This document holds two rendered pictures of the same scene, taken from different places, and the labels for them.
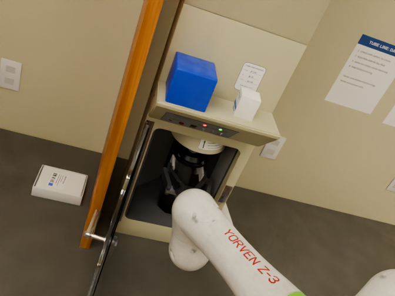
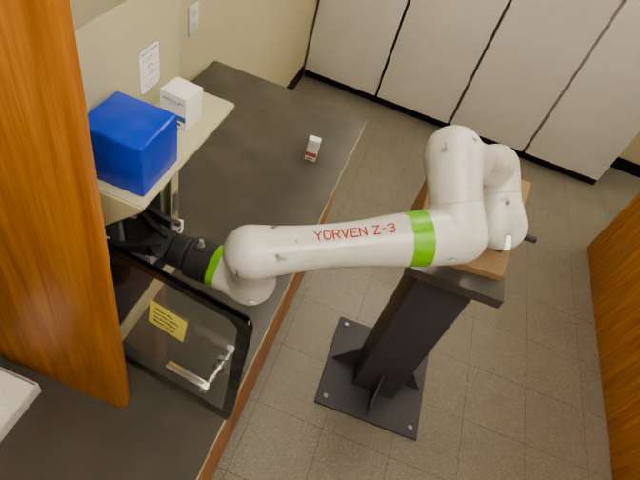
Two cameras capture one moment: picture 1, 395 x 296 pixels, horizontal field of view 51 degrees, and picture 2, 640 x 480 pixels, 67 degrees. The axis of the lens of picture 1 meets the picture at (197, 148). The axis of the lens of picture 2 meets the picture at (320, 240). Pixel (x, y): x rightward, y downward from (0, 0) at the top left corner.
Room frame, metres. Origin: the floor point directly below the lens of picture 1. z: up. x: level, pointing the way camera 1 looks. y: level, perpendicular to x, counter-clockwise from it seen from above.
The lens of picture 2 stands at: (0.45, 0.46, 2.04)
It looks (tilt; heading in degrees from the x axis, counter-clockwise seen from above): 47 degrees down; 290
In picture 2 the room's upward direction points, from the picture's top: 19 degrees clockwise
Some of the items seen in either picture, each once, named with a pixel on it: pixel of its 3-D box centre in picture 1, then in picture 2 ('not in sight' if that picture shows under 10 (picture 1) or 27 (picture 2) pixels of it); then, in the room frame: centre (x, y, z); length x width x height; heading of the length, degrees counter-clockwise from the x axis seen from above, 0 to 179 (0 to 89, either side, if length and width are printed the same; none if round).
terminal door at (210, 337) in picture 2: (117, 212); (170, 340); (0.79, 0.13, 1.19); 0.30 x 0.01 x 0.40; 8
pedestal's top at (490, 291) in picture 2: not in sight; (456, 252); (0.43, -0.83, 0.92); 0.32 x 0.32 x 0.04; 17
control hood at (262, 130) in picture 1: (212, 123); (163, 159); (0.94, -0.01, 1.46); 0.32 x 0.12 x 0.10; 106
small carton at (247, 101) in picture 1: (246, 104); (181, 103); (0.96, -0.07, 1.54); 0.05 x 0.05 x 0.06; 10
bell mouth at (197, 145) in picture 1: (201, 129); not in sight; (1.10, 0.01, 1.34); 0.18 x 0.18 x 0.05
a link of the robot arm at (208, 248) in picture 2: not in sight; (201, 258); (0.88, -0.05, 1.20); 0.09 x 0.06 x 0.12; 106
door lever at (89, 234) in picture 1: (99, 226); (194, 370); (0.71, 0.14, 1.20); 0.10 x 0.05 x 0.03; 8
